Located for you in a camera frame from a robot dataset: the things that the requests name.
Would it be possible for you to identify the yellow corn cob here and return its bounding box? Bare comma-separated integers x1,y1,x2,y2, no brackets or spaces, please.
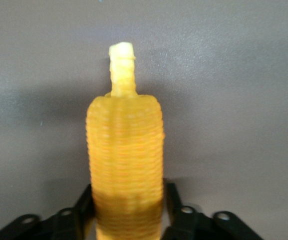
85,41,166,240

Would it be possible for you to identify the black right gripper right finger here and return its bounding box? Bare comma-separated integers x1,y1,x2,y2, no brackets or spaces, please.
162,183,265,240

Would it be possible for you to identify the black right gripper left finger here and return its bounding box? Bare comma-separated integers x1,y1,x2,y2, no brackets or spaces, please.
0,183,95,240

